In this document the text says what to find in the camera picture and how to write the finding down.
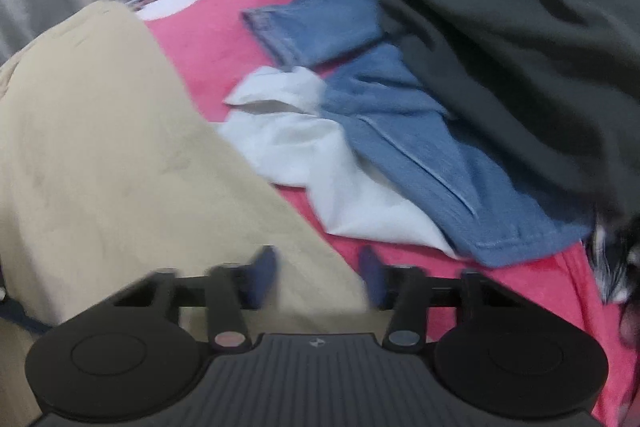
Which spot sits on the pink floral bed sheet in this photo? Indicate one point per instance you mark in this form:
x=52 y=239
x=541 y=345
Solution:
x=215 y=32

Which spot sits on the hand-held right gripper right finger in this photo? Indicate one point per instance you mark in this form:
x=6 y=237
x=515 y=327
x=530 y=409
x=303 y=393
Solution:
x=372 y=279

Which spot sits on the blue jeans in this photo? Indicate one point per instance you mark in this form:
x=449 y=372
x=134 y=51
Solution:
x=400 y=122

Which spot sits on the plaid shirt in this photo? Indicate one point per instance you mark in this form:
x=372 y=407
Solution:
x=617 y=257

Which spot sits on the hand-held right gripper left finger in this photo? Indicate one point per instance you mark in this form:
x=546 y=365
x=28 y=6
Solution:
x=262 y=277

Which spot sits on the white shirt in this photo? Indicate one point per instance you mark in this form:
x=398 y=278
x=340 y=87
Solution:
x=310 y=157

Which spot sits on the beige pants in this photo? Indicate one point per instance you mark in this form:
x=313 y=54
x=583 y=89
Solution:
x=115 y=157

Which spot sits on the dark grey garment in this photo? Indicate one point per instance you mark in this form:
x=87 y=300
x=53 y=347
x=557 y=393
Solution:
x=500 y=32

